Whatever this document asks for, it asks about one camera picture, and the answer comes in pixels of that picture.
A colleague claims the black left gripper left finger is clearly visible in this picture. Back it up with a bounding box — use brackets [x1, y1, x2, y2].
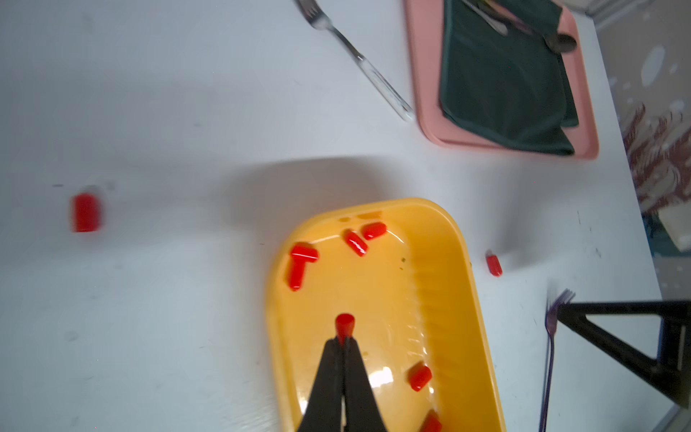
[297, 338, 344, 432]

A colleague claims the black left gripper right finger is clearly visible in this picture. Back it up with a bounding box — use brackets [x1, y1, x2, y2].
[344, 338, 387, 432]

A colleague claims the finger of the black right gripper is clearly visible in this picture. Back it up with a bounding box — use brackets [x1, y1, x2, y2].
[558, 301, 690, 409]

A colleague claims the red sleeve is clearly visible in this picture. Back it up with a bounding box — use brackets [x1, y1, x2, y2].
[290, 243, 320, 263]
[71, 193, 102, 233]
[419, 410, 443, 432]
[361, 221, 388, 240]
[287, 259, 306, 292]
[407, 362, 433, 392]
[486, 252, 503, 277]
[335, 313, 356, 345]
[344, 230, 369, 257]

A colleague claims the yellow plastic storage tray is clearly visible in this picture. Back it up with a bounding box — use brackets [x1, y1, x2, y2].
[266, 198, 506, 431]

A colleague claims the red sleeve in tray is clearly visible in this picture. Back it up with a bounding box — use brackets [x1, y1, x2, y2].
[407, 362, 433, 392]
[344, 230, 369, 257]
[287, 259, 306, 292]
[290, 243, 320, 263]
[361, 221, 388, 240]
[419, 410, 443, 432]

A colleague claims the purple black fork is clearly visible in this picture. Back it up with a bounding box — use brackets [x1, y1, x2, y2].
[539, 289, 575, 432]

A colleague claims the dark green cloth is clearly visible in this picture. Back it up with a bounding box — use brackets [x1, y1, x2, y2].
[439, 1, 579, 156]

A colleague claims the dark spoon on cloth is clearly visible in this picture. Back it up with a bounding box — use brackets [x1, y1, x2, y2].
[462, 0, 578, 55]

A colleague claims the pink plastic tray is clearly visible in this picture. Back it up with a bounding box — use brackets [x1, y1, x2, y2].
[404, 0, 599, 160]

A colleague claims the silver fork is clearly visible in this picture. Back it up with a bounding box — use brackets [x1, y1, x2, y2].
[296, 0, 415, 122]

